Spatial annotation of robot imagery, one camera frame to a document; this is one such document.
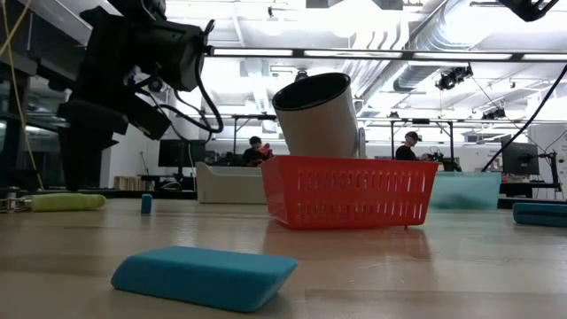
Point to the black computer monitor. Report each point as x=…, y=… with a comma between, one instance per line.
x=520, y=157
x=181, y=153

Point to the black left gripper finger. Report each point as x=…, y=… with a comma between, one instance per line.
x=84, y=164

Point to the black desk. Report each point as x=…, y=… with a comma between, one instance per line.
x=527, y=188

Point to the teal plastic tray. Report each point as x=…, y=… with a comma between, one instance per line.
x=465, y=190

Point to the person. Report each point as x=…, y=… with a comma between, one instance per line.
x=252, y=156
x=404, y=153

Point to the black ceiling spotlight cluster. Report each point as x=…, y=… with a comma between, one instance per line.
x=452, y=79

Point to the black aluminium table frame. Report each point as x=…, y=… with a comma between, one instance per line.
x=155, y=194

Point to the background workstation frame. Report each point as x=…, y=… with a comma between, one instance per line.
x=261, y=117
x=421, y=121

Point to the grey plastic bin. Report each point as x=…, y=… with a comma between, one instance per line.
x=230, y=186

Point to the wooden crate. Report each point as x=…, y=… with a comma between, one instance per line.
x=133, y=183

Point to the red bundle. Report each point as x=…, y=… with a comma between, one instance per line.
x=265, y=153

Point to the white mug black inside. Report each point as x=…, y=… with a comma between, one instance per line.
x=323, y=124

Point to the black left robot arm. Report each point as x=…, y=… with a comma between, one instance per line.
x=168, y=53

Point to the red plastic basket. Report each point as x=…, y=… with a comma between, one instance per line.
x=350, y=163

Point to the blue eraser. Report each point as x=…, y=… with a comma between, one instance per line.
x=146, y=204
x=540, y=215
x=204, y=277

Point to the small silver metal post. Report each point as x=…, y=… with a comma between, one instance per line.
x=12, y=192

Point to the long light bar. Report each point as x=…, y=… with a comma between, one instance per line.
x=354, y=53

